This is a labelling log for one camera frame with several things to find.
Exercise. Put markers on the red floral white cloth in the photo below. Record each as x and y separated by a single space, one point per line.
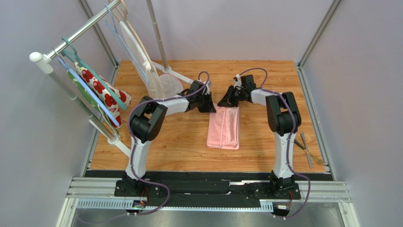
104 95

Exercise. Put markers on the teal plastic hanger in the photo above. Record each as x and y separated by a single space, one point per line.
75 55

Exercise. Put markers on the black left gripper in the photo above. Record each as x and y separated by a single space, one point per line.
210 107

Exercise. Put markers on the pink cloth napkin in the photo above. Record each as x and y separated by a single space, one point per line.
224 128

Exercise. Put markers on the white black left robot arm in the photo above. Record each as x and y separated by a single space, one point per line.
146 119

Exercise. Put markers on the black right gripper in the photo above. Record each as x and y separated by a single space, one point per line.
234 96

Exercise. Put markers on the blue plastic hanger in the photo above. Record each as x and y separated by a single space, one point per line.
95 93

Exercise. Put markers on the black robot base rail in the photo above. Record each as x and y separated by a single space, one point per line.
206 189

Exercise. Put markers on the green patterned cloth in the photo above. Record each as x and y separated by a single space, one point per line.
87 93

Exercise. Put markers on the beige hanger with white cloth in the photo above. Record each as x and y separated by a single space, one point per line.
155 89

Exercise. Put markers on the light blue thin hanger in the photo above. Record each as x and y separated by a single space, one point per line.
130 43

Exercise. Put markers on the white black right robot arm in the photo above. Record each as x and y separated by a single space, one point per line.
283 119

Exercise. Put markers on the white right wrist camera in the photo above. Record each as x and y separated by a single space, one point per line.
237 81

